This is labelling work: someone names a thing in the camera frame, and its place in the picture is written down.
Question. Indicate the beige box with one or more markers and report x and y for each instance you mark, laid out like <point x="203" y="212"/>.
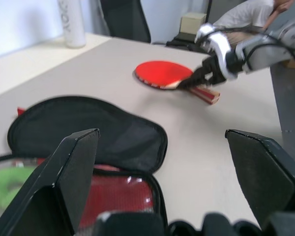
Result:
<point x="192" y="23"/>

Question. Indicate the red table tennis paddle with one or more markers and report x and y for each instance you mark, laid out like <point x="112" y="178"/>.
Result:
<point x="159" y="72"/>

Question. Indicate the black paddle case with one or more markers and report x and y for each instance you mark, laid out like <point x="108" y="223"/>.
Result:
<point x="88" y="132"/>

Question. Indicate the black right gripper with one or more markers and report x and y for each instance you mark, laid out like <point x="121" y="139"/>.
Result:
<point x="217" y="70"/>

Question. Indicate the green item in mesh pocket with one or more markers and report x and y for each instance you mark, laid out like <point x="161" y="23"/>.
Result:
<point x="5" y="184"/>

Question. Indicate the person in white shirt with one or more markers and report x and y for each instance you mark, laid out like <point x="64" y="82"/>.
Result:
<point x="245" y="14"/>

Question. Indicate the black office chair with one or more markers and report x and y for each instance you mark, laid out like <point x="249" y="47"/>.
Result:
<point x="127" y="19"/>

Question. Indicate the white bottle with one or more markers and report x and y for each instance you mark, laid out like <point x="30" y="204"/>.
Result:
<point x="73" y="24"/>

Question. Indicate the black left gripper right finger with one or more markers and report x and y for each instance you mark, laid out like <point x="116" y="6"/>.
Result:
<point x="263" y="177"/>

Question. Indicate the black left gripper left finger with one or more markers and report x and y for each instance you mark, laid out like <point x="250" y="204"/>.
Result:
<point x="51" y="196"/>

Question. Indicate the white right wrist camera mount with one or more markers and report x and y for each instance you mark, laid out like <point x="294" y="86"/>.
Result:
<point x="221" y="46"/>

